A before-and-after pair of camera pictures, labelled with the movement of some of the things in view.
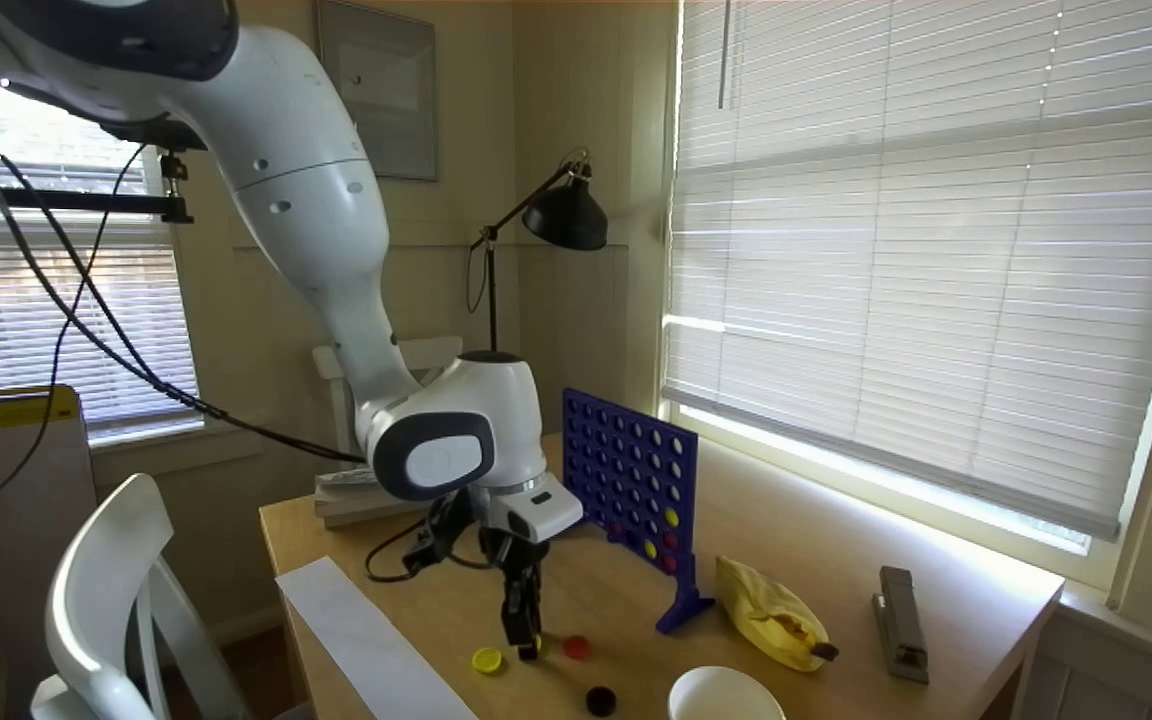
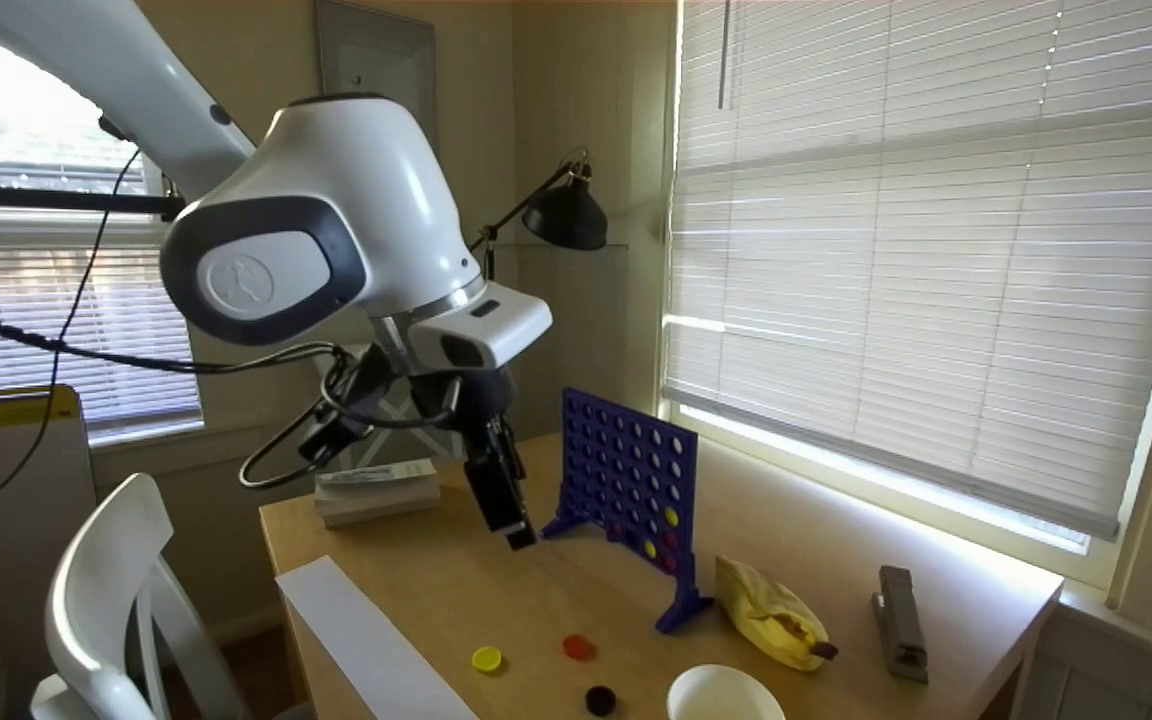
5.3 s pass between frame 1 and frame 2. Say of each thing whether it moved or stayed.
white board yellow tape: stayed
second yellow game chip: stayed
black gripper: moved
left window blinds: stayed
